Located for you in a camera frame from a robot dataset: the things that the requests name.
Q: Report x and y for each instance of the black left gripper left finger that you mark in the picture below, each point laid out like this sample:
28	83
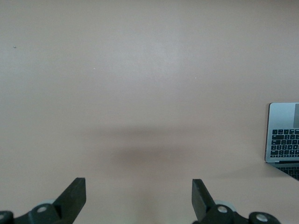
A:
70	200

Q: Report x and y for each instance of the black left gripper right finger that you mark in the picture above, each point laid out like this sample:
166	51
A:
201	200

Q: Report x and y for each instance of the silver grey laptop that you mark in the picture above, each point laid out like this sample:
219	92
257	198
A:
280	116

